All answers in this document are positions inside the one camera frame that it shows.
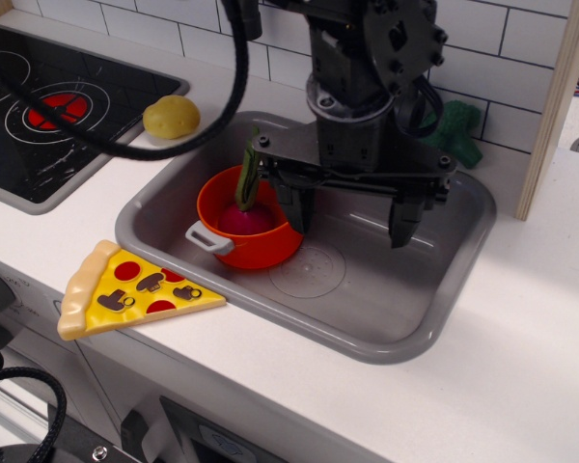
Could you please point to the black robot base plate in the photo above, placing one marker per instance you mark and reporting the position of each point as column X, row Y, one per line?
column 66, row 440

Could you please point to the light wooden side panel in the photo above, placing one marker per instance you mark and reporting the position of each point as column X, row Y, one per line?
column 555, row 109

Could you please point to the grey plastic toy sink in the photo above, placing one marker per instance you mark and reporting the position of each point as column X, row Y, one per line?
column 346, row 287

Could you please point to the yellow toy potato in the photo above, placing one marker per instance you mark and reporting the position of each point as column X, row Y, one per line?
column 171, row 117

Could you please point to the green toy broccoli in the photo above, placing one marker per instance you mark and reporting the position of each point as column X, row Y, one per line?
column 453, row 133

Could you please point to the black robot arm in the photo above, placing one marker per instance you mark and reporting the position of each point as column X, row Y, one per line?
column 367, row 57

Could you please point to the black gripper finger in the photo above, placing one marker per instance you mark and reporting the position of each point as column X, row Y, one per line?
column 405, row 216
column 297, row 203

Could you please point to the toy pizza slice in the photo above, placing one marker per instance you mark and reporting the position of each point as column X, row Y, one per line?
column 114, row 289

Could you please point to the orange toy pot grey handles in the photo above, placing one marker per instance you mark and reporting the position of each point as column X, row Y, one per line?
column 254, row 239

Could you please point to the purple toy beet green stem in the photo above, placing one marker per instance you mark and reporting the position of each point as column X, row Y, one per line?
column 245, row 216

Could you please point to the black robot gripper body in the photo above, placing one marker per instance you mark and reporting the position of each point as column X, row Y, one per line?
column 357, row 149

